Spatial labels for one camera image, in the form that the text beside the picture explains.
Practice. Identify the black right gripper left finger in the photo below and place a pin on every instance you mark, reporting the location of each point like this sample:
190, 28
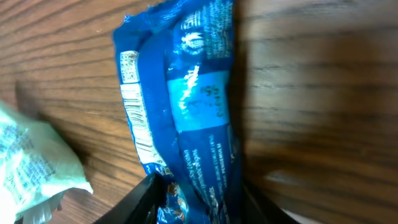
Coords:
140, 205

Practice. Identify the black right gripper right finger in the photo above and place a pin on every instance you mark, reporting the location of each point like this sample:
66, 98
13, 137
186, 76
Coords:
259, 209

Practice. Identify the blue snack wrapper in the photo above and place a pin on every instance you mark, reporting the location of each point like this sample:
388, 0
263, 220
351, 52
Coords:
174, 64

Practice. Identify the teal tissue packet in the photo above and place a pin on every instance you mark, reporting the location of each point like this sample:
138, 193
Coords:
37, 168

